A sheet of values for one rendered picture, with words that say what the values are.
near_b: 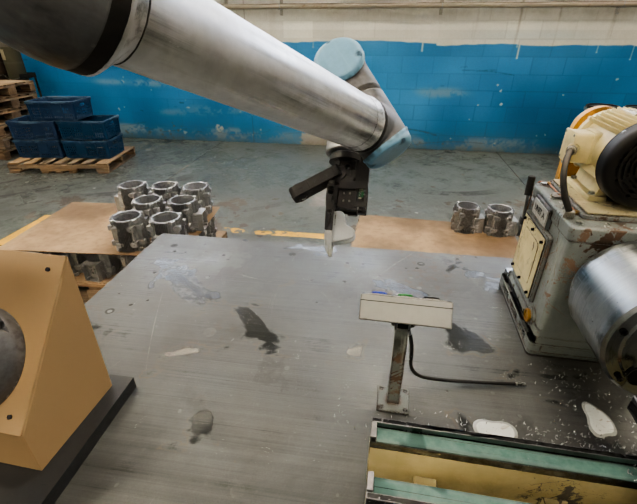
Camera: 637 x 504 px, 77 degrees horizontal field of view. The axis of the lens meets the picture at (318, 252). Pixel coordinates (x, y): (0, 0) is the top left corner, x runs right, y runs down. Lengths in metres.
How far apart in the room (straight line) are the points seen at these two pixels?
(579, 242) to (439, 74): 5.10
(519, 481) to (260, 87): 0.72
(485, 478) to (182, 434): 0.58
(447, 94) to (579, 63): 1.58
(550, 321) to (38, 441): 1.09
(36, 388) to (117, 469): 0.21
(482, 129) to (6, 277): 5.83
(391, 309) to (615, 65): 5.98
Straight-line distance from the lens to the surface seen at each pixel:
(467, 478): 0.82
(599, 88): 6.55
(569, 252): 1.03
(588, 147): 1.16
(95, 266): 2.79
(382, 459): 0.79
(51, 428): 0.94
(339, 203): 0.82
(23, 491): 0.95
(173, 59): 0.39
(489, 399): 1.03
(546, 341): 1.16
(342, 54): 0.78
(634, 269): 0.93
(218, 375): 1.04
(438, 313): 0.78
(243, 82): 0.44
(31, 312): 0.89
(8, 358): 0.87
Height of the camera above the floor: 1.53
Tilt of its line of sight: 29 degrees down
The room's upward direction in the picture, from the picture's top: straight up
